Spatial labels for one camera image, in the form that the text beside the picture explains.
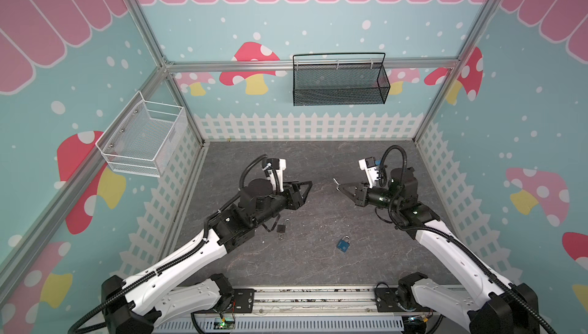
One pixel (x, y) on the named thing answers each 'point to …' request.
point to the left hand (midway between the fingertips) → (306, 189)
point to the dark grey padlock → (281, 228)
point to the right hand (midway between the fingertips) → (339, 188)
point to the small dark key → (337, 182)
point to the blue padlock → (344, 244)
